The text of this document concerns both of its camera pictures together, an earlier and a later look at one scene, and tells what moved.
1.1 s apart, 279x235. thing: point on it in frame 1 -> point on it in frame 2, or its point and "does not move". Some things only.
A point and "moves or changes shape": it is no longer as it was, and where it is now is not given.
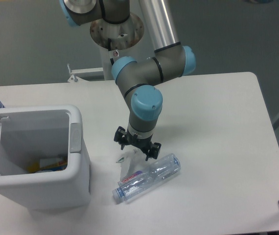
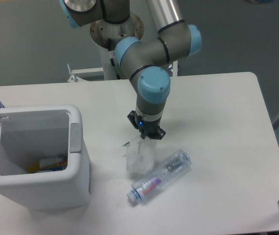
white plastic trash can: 38,154 does not move
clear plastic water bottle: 142,181 -> 180,162
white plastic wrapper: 133,161 moves or changes shape
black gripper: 143,144 -> 147,128
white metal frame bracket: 73,78 does not move
